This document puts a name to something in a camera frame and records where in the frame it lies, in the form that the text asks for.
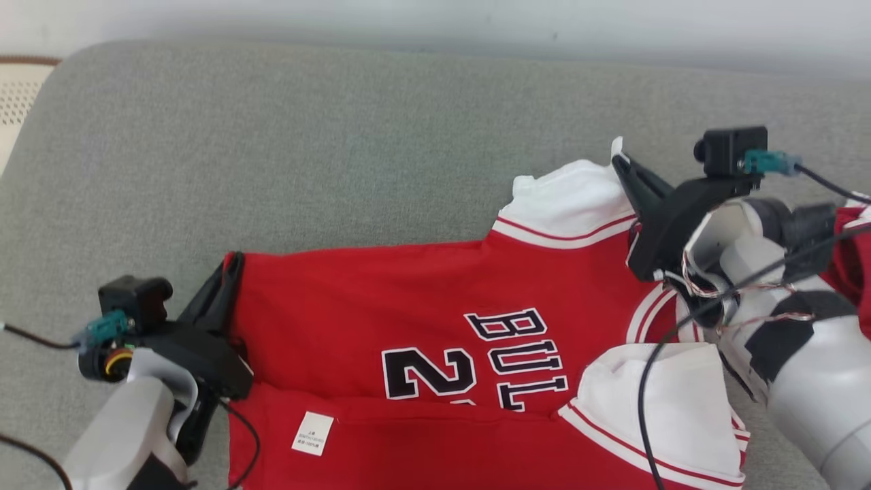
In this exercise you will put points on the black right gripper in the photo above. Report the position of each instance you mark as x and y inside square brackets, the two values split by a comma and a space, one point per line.
[670, 231]

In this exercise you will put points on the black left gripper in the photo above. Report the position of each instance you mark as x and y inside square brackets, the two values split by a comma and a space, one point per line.
[204, 367]

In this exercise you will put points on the red number 23 jersey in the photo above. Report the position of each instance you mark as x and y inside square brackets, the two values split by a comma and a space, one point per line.
[354, 313]

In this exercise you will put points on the red white-striped shorts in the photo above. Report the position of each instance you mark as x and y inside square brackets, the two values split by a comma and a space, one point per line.
[850, 272]

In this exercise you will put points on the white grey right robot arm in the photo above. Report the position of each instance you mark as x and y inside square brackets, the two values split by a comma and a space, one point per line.
[816, 381]

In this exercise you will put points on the cream perforated laundry basket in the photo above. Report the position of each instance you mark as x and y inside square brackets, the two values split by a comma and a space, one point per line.
[17, 102]

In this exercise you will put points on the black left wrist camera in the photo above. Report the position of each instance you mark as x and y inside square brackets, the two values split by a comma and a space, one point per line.
[133, 299]

